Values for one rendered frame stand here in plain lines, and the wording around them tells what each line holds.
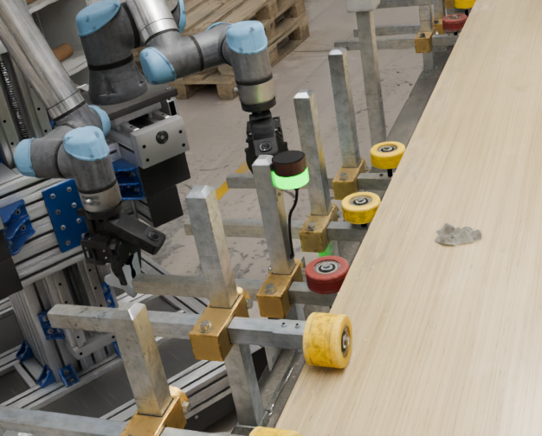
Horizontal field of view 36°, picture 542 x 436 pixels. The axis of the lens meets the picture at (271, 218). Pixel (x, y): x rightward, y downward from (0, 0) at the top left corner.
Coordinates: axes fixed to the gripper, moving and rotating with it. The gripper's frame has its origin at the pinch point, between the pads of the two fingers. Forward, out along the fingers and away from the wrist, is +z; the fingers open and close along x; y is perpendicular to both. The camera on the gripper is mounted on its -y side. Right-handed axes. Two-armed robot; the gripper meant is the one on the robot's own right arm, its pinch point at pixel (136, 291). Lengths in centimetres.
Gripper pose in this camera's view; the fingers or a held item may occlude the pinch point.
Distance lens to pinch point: 171.8
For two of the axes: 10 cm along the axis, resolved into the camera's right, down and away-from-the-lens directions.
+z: 1.5, 8.7, 4.7
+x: -3.3, 5.0, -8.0
